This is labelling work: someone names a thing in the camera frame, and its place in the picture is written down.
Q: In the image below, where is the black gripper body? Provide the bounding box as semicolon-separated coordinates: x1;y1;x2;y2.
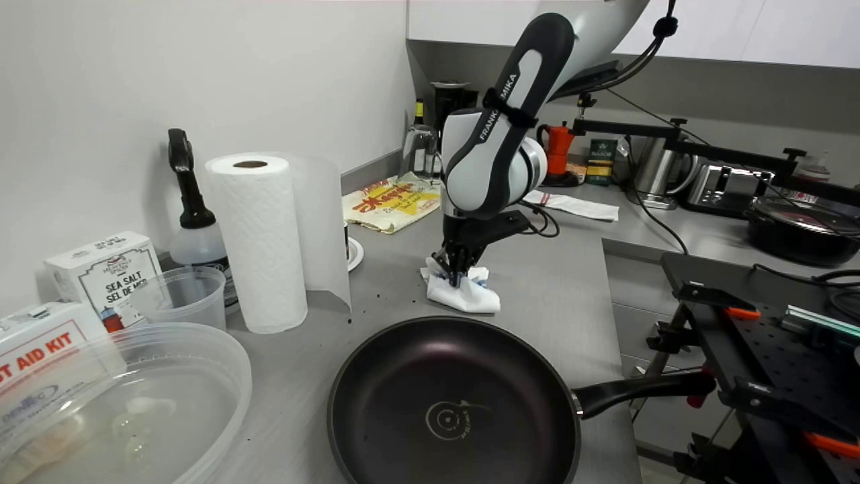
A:
436;210;529;268

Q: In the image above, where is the white blue-striped dish cloth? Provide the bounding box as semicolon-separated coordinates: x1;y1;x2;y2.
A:
419;259;500;314

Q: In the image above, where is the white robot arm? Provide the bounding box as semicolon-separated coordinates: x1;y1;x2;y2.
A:
438;0;650;285

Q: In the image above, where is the black frying pan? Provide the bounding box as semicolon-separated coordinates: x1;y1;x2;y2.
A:
328;314;715;484

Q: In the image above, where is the yellow printed bag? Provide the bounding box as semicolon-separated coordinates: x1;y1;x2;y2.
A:
342;171;442;233

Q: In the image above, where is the red kettle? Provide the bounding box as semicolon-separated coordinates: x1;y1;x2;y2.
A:
539;123;572;177

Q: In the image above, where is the white folded paper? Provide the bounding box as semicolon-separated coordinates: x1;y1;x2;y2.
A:
525;191;622;224

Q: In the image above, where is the white paper towel roll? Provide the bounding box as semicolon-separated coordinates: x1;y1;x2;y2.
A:
205;152;349;332

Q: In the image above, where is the silver toaster appliance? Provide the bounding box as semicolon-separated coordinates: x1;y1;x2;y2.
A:
638;142;776;218

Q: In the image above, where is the small clear plastic container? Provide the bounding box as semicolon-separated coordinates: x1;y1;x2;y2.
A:
150;265;227;328

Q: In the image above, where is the clear plastic bowl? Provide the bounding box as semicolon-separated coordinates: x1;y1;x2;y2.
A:
0;322;254;484

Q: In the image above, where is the black perforated mounting table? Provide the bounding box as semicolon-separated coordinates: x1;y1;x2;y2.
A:
649;256;860;484

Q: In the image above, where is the white sea salt box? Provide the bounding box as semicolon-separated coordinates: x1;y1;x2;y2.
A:
47;232;162;332

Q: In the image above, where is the black round pot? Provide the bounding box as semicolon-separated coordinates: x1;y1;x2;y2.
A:
747;199;860;268

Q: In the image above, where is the first aid kit box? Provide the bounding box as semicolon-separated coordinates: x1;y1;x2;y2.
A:
0;300;127;425

